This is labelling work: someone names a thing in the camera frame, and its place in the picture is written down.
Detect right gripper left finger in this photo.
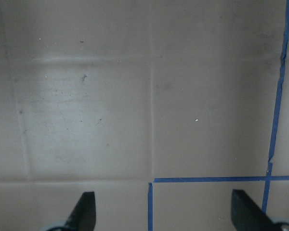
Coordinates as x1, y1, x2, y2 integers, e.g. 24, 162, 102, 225
47, 192, 96, 231

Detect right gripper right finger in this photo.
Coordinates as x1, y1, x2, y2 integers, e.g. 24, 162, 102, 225
231, 189, 289, 231

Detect brown paper table cover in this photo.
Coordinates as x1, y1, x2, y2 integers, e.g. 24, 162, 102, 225
0, 0, 289, 231

